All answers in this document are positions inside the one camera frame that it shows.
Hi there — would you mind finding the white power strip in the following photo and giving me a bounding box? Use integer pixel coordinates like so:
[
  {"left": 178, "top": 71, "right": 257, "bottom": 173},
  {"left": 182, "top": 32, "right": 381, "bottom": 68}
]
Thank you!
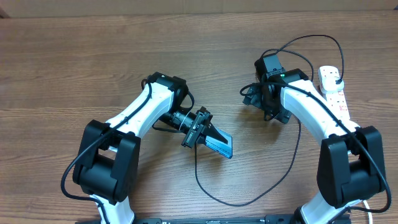
[{"left": 317, "top": 65, "right": 351, "bottom": 121}]

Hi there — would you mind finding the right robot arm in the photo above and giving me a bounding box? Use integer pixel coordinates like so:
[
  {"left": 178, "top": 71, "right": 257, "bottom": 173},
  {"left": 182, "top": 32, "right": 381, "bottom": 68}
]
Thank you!
[{"left": 243, "top": 54, "right": 391, "bottom": 223}]

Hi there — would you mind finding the blue-screen Samsung smartphone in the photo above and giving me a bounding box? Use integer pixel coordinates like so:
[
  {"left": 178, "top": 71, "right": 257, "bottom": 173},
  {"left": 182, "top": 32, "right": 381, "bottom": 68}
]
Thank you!
[{"left": 205, "top": 128, "right": 233, "bottom": 159}]

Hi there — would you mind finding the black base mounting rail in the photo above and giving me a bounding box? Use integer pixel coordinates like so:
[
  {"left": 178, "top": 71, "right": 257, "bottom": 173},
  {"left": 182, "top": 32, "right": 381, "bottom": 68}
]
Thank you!
[{"left": 133, "top": 214, "right": 293, "bottom": 224}]

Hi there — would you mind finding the white charger plug adapter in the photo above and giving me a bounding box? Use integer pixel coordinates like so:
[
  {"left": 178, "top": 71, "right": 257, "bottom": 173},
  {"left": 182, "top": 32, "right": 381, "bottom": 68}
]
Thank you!
[{"left": 320, "top": 76, "right": 345, "bottom": 94}]

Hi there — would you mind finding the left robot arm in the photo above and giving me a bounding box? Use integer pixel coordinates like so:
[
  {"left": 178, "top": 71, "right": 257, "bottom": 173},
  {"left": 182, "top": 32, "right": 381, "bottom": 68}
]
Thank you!
[{"left": 72, "top": 72, "right": 233, "bottom": 223}]

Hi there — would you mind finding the black USB charging cable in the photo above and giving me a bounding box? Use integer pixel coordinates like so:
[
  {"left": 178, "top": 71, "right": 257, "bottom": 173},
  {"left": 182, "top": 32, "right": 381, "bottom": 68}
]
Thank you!
[{"left": 194, "top": 34, "right": 345, "bottom": 207}]

